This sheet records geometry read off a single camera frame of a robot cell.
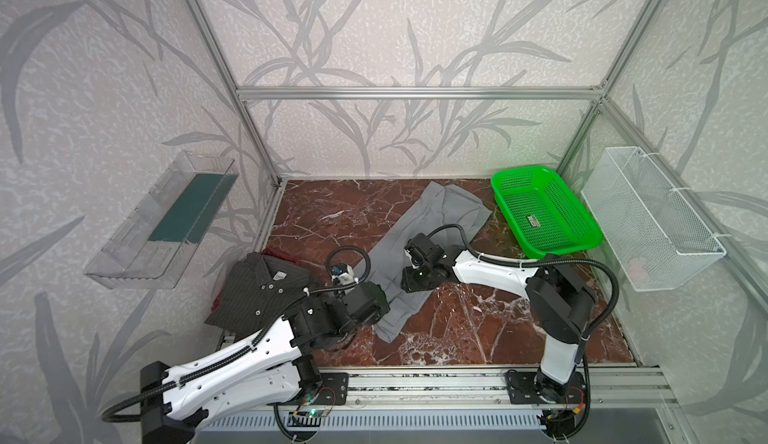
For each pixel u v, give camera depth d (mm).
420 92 942
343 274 654
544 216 1077
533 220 1079
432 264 691
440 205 1107
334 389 731
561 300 475
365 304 528
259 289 848
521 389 731
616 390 753
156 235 646
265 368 458
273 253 963
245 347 442
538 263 510
